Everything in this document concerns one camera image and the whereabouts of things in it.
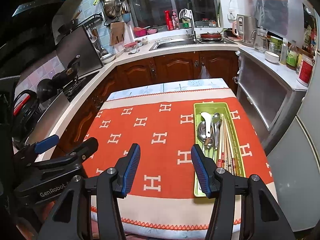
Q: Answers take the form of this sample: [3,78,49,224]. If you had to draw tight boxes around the red pan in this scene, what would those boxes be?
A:
[199,32,223,42]

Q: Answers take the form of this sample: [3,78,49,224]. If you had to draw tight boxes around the hanging steel wok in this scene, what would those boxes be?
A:
[104,0,123,19]

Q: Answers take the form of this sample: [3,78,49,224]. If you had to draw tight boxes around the kitchen window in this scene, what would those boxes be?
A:
[124,0,220,29]

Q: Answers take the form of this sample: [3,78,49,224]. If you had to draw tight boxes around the white plastic bag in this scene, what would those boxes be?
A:
[199,65,212,79]

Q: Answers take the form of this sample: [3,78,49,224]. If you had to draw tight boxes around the translucent plastic sheet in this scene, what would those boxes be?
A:
[250,0,304,43]

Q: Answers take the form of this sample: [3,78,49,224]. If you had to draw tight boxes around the red bottle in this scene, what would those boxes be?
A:
[164,10,173,30]

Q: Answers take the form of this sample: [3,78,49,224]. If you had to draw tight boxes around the black kettle red trim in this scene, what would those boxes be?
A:
[12,90,40,135]

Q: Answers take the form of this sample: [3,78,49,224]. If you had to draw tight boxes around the white ceramic soup spoon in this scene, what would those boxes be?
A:
[200,112,212,138]

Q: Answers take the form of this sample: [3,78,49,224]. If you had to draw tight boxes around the black range hood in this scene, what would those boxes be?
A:
[11,0,87,18]

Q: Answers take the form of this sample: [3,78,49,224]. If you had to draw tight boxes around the white jar red label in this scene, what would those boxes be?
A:
[296,55,314,87]

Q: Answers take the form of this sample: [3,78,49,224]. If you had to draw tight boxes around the steel faucet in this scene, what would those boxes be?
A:
[179,9,197,40]

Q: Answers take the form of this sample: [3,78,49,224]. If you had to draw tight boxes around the glass pitcher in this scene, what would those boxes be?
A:
[251,26,268,53]

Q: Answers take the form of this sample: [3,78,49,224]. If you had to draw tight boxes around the steel soup spoon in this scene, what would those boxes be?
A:
[211,112,222,160]

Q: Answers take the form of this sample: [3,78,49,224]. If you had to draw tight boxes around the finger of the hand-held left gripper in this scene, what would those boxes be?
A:
[15,134,60,162]
[32,137,99,169]

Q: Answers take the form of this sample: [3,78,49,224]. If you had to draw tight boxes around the white bowl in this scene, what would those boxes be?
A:
[265,51,280,63]
[100,54,116,64]

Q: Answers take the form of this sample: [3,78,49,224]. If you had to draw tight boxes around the large steel splash panel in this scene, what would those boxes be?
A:
[55,25,104,74]

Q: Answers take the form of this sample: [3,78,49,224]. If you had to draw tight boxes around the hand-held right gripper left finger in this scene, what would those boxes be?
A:
[37,143,141,240]

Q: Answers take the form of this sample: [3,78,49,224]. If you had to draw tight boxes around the brown wooden base cabinet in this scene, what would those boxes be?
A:
[54,51,239,155]

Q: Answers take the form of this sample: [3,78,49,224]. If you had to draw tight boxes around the grey refrigerator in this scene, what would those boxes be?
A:
[266,52,320,232]

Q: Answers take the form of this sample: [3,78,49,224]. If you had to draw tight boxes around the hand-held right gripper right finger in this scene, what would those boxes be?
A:
[191,144,295,240]

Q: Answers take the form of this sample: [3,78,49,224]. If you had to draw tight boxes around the light wooden chopstick dark band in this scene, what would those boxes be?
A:
[222,118,233,174]

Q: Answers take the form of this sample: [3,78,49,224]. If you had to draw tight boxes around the small steel splash panel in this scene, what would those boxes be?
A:
[27,92,69,140]

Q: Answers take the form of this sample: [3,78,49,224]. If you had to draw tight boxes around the steel cabinet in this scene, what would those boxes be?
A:
[236,47,307,145]

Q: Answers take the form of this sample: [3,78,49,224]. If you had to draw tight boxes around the orange printed blanket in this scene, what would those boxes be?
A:
[80,88,277,228]

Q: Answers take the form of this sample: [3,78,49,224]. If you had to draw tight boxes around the wooden cutting board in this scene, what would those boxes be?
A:
[109,21,125,46]

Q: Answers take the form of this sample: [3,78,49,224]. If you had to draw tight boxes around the black gas stove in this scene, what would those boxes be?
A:
[61,71,100,103]

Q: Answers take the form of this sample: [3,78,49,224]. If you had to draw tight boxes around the hanging black frying pan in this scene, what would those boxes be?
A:
[57,10,83,34]

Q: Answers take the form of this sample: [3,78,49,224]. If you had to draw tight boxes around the pink pump bottle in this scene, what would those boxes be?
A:
[171,10,179,30]

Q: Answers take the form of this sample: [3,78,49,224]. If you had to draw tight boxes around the black wall rack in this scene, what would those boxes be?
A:
[84,12,104,27]

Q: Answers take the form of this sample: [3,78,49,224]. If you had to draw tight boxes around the green label bottle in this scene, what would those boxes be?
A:
[286,44,299,70]

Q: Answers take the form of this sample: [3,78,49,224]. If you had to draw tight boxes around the steel sink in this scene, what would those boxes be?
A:
[149,38,238,51]

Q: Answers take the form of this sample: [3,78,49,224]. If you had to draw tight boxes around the clear plastic bottle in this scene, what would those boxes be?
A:
[279,38,289,65]

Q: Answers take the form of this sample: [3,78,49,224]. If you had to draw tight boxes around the glass jar green contents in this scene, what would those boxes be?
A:
[269,36,282,54]

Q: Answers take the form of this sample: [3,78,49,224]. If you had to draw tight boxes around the green plastic utensil tray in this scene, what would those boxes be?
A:
[194,102,246,197]

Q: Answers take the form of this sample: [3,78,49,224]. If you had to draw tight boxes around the large steel spoon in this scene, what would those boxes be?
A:
[196,121,208,192]

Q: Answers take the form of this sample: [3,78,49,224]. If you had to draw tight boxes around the black pot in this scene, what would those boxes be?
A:
[36,79,59,103]

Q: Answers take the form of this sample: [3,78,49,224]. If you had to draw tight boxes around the steel electric kettle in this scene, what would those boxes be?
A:
[236,14,258,45]

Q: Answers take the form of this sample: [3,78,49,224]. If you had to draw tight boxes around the small steel spoon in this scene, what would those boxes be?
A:
[207,138,215,159]

